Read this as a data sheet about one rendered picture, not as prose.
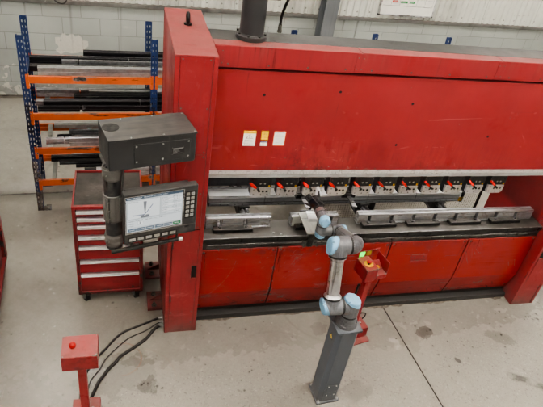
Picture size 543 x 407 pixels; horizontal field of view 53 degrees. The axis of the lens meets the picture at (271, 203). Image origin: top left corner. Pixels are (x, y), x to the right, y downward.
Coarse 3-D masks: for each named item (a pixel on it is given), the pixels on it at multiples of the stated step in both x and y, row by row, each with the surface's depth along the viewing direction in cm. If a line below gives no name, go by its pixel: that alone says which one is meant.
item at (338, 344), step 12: (336, 336) 357; (348, 336) 357; (324, 348) 377; (336, 348) 363; (348, 348) 366; (324, 360) 378; (336, 360) 370; (324, 372) 380; (336, 372) 379; (312, 384) 403; (324, 384) 386; (336, 384) 388; (324, 396) 393; (336, 396) 402
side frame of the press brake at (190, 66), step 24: (168, 24) 337; (192, 24) 343; (168, 48) 340; (192, 48) 308; (216, 48) 314; (168, 72) 343; (192, 72) 307; (216, 72) 309; (168, 96) 347; (192, 96) 315; (192, 120) 325; (168, 168) 355; (192, 168) 345; (192, 240) 379; (168, 264) 388; (192, 264) 393; (168, 288) 402; (192, 288) 407; (168, 312) 417; (192, 312) 423
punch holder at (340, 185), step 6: (330, 180) 402; (336, 180) 404; (342, 180) 405; (348, 180) 406; (330, 186) 406; (336, 186) 407; (342, 186) 408; (330, 192) 409; (336, 192) 410; (342, 192) 412
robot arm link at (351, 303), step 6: (348, 294) 350; (354, 294) 352; (348, 300) 345; (354, 300) 346; (360, 300) 348; (348, 306) 345; (354, 306) 344; (360, 306) 350; (348, 312) 346; (354, 312) 347; (348, 318) 350
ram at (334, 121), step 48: (240, 96) 345; (288, 96) 353; (336, 96) 361; (384, 96) 370; (432, 96) 379; (480, 96) 388; (528, 96) 398; (240, 144) 366; (288, 144) 375; (336, 144) 384; (384, 144) 394; (432, 144) 404; (480, 144) 415; (528, 144) 426
